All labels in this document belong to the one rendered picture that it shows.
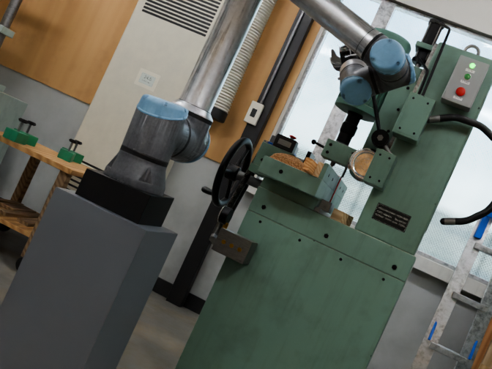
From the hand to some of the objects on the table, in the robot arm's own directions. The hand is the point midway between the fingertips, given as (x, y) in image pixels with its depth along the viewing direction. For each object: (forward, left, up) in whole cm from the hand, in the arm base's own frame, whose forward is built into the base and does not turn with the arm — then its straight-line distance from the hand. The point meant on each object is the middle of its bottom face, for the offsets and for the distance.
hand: (352, 55), depth 221 cm
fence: (+18, -8, -45) cm, 49 cm away
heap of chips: (-7, +5, -44) cm, 44 cm away
